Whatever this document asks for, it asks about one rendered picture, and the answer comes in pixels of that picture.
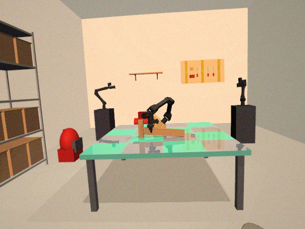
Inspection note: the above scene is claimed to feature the wooden board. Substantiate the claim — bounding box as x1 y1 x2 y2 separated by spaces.
144 127 185 137

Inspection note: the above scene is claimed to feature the brown wooden post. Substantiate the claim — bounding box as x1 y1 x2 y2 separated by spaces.
138 120 144 138

